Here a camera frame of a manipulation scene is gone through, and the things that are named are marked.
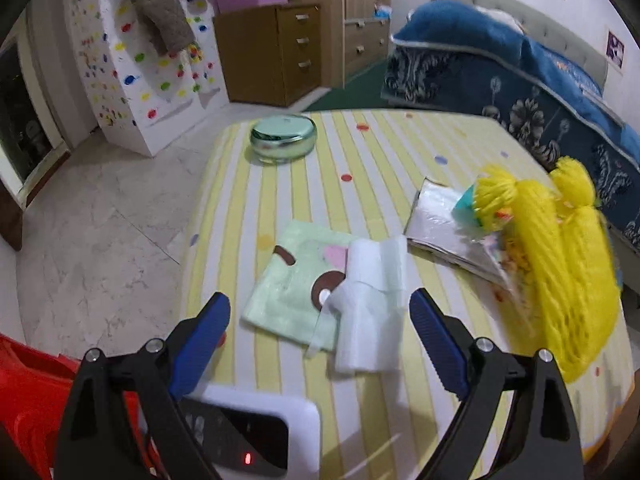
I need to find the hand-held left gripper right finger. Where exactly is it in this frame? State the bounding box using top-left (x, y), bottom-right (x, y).
top-left (409, 287), bottom-right (586, 480)

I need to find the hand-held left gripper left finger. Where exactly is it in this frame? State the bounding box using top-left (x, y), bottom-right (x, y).
top-left (52, 291), bottom-right (232, 480)

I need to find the white translucent plastic bag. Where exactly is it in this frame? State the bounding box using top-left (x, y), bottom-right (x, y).
top-left (306, 235), bottom-right (408, 375)

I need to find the white foil bag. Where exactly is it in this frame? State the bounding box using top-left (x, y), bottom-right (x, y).
top-left (404, 176), bottom-right (526, 306)

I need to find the yellow foam fruit net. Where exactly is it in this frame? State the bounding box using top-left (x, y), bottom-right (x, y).
top-left (472, 156), bottom-right (623, 383)

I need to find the light green printed napkin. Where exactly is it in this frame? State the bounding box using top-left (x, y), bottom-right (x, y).
top-left (241, 220), bottom-right (351, 352)

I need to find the white portable charger device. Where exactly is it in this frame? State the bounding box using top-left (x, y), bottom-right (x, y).
top-left (142, 384), bottom-right (321, 480)

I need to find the red plastic stool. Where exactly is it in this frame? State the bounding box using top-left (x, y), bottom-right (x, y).
top-left (0, 332), bottom-right (166, 480)

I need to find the yellow striped tablecloth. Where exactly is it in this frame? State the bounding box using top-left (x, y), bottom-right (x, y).
top-left (180, 108), bottom-right (636, 480)

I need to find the round green tin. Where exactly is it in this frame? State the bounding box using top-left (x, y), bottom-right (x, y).
top-left (250, 115), bottom-right (318, 165)

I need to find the dark brown door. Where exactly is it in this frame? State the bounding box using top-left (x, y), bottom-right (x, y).
top-left (0, 180), bottom-right (25, 252)

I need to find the white polka dot cabinet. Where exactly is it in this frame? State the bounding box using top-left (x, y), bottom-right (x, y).
top-left (62, 0), bottom-right (231, 157)

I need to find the green floor mat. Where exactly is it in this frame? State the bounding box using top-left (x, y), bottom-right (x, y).
top-left (302, 57), bottom-right (401, 113)

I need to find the wooden drawer cabinet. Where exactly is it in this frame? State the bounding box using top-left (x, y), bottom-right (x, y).
top-left (212, 4), bottom-right (323, 107)

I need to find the blue floral blanket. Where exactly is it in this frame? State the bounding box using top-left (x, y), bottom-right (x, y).
top-left (381, 0), bottom-right (640, 251)

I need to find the light wooden wardrobe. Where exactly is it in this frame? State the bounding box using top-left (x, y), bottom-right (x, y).
top-left (292, 0), bottom-right (393, 88)

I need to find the brown quilted jacket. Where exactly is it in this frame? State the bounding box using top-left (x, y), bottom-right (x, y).
top-left (120, 0), bottom-right (251, 56)

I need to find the white pillow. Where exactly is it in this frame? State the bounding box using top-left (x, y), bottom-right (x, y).
top-left (472, 5), bottom-right (526, 36)

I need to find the grey upholstered bed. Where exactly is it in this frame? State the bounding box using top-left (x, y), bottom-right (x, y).
top-left (431, 0), bottom-right (611, 96)

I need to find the small wall photo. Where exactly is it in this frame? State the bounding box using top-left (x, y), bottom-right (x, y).
top-left (605, 29), bottom-right (626, 68)

